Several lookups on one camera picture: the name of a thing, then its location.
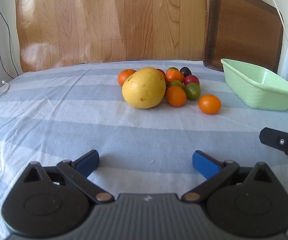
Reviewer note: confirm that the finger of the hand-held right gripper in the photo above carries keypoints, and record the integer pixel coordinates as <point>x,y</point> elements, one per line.
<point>274,138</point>

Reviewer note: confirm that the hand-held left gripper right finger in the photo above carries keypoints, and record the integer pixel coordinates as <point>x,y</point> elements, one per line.
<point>205,165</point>

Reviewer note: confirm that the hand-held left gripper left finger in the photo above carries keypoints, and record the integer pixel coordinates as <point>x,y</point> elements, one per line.
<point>86,163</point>

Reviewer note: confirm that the light green plastic basket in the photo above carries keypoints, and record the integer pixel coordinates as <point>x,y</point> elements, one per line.
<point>261,90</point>

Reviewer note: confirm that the orange cherry tomato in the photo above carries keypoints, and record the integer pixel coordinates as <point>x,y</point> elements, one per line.
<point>209,104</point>
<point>176,96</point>

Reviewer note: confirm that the large yellow grapefruit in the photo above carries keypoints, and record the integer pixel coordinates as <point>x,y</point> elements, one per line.
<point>144,88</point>

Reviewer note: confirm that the orange mandarin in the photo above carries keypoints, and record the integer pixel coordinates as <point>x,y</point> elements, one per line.
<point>124,77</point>
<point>174,75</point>

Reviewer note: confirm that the dark purple cherry tomato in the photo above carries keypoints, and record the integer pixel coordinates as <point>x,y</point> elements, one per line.
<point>185,71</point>

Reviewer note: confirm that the striped blue white bedsheet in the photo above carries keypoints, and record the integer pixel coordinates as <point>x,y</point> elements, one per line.
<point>59,130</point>

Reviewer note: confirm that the brown woven seat mat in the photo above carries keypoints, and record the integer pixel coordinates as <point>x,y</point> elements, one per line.
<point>244,30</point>

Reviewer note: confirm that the wood pattern board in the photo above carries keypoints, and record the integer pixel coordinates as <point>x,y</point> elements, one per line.
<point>96,22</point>

